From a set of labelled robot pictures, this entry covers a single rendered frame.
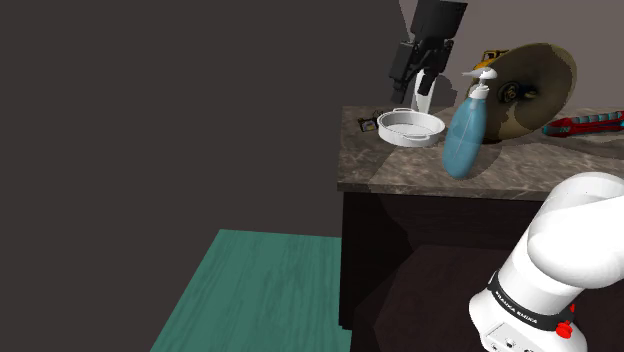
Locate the dark cabinet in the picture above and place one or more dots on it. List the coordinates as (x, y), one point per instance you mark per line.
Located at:
(370, 234)

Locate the small dark flat gadget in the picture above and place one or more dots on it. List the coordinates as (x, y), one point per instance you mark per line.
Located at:
(368, 124)

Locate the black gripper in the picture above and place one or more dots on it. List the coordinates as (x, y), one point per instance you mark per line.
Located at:
(436, 19)

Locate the dark robot stand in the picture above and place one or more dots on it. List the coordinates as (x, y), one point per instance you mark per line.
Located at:
(429, 297)

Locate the yellow toy truck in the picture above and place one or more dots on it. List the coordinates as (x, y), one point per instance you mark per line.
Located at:
(491, 55)

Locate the red utility knife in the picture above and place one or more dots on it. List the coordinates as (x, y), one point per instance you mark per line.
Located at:
(582, 124)

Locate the blue soap dispenser bottle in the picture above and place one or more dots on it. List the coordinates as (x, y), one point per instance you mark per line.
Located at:
(464, 141)

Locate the white tall cup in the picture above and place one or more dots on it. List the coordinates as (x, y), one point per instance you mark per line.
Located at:
(422, 101)

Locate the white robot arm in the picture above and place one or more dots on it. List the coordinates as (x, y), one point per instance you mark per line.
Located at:
(560, 253)

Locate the brass cymbal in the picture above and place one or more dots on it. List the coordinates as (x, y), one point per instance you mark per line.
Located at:
(541, 83)

